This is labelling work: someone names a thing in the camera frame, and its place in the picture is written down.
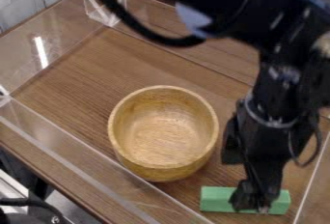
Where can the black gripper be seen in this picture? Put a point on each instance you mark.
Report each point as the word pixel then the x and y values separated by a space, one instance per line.
pixel 263 145

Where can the green rectangular block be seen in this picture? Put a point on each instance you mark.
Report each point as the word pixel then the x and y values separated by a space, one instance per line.
pixel 216 200

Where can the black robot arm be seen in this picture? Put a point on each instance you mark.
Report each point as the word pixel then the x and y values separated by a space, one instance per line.
pixel 277 117

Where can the light wooden bowl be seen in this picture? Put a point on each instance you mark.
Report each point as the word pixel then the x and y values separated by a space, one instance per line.
pixel 164 130

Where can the clear acrylic corner bracket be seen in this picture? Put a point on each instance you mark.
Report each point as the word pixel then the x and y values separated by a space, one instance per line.
pixel 101 14

